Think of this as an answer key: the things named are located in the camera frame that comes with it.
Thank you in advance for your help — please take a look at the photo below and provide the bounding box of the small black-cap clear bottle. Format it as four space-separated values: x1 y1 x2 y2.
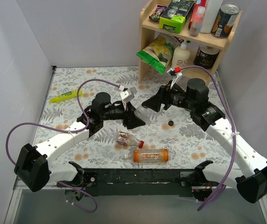
134 105 151 126

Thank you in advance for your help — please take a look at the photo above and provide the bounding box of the red-cap clear bottle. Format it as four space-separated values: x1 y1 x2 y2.
116 131 144 148

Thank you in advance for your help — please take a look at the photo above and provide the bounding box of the black bottle cap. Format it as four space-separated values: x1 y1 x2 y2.
168 120 174 126

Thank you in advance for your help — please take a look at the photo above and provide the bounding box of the orange drink bottle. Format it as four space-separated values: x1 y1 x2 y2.
123 149 169 163

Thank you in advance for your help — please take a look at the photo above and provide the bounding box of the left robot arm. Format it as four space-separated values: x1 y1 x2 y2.
14 90 146 192

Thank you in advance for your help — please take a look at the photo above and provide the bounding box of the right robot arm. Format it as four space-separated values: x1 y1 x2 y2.
142 78 267 203

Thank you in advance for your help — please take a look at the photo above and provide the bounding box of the white pump lotion bottle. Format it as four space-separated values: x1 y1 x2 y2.
171 41 191 68

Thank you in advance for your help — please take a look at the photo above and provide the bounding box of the pink spray bottle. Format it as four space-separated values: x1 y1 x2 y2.
189 6 205 37

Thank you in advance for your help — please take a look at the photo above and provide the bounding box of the white tall bottle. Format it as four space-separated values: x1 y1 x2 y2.
200 0 223 33

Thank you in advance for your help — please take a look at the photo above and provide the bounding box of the floral table mat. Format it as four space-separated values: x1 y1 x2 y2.
23 67 235 169

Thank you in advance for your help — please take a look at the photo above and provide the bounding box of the green chips bag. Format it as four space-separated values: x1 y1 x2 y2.
136 38 174 74

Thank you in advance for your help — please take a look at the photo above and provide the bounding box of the wooden shelf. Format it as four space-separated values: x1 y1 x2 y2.
137 0 242 92

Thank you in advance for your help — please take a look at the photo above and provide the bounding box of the black canister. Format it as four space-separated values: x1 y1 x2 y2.
193 45 220 69

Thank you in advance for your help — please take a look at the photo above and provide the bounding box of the cassava chips bag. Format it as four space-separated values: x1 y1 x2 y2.
156 33 185 49

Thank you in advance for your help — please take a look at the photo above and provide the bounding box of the yellow green tube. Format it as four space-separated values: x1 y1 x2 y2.
49 89 82 103

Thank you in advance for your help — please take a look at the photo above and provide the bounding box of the green black box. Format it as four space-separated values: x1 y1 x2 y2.
159 0 195 34

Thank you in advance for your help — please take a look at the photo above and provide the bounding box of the dark snack packet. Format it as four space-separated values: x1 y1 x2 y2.
149 5 167 22

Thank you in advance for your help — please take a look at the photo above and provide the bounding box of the tin food can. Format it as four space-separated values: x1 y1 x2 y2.
211 3 240 38

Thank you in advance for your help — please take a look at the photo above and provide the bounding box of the red white carton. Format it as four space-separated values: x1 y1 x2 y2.
188 0 207 29

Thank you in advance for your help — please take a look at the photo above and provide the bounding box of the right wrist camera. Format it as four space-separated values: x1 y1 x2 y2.
167 67 183 89

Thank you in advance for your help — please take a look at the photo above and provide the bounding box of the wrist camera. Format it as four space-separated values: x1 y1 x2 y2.
167 67 183 89
119 85 135 110

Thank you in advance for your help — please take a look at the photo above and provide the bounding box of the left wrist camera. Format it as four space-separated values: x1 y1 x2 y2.
119 85 135 110

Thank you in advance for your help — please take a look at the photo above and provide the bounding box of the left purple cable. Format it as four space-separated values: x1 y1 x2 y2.
5 78 124 213

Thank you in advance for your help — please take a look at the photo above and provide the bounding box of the purple cable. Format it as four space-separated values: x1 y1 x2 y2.
182 65 238 212
5 78 124 213

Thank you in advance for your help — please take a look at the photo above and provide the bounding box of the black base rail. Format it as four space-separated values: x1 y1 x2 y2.
56 168 214 198

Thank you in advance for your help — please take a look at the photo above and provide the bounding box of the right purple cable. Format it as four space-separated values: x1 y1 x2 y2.
182 65 238 212

